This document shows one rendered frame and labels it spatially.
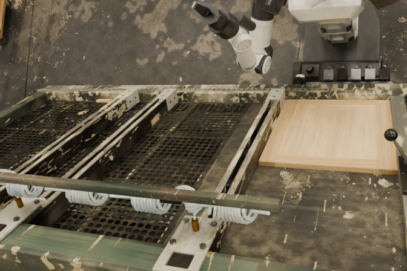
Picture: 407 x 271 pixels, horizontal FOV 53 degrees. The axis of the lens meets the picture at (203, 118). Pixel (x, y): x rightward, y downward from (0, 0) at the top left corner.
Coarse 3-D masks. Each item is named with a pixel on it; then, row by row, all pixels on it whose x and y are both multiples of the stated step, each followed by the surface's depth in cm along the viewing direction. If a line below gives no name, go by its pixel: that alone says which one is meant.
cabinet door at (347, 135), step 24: (288, 120) 168; (312, 120) 166; (336, 120) 163; (360, 120) 160; (384, 120) 157; (288, 144) 150; (312, 144) 148; (336, 144) 146; (360, 144) 143; (384, 144) 141; (312, 168) 135; (336, 168) 132; (360, 168) 129; (384, 168) 127
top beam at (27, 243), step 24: (24, 240) 105; (48, 240) 103; (72, 240) 102; (96, 240) 101; (120, 240) 100; (0, 264) 106; (24, 264) 103; (48, 264) 99; (72, 264) 96; (96, 264) 93; (120, 264) 92; (144, 264) 91; (216, 264) 88; (240, 264) 87; (264, 264) 86; (288, 264) 85
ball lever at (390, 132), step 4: (384, 132) 122; (388, 132) 120; (392, 132) 120; (396, 132) 120; (384, 136) 121; (388, 136) 120; (392, 136) 119; (396, 136) 120; (388, 140) 121; (392, 140) 120; (396, 140) 121; (396, 144) 121; (400, 148) 122; (400, 152) 122; (404, 156) 122; (404, 160) 124
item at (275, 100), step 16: (272, 96) 180; (272, 112) 165; (256, 128) 154; (272, 128) 163; (256, 144) 141; (240, 160) 136; (256, 160) 140; (224, 176) 125; (240, 176) 124; (224, 192) 120; (240, 192) 123; (192, 208) 95; (224, 208) 110; (192, 224) 97; (208, 224) 99; (224, 224) 109; (176, 240) 96; (192, 240) 95; (208, 240) 94; (160, 256) 91
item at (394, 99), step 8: (392, 96) 171; (400, 96) 170; (392, 104) 164; (400, 104) 163; (392, 112) 158; (400, 112) 157; (392, 120) 155; (400, 120) 150; (400, 128) 145; (400, 136) 140; (400, 144) 135; (400, 184) 117; (400, 192) 116
